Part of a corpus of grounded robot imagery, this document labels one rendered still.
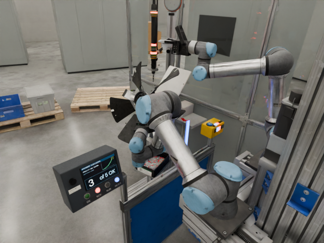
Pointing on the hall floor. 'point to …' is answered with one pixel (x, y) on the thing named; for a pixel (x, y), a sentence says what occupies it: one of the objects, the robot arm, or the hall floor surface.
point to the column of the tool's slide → (171, 37)
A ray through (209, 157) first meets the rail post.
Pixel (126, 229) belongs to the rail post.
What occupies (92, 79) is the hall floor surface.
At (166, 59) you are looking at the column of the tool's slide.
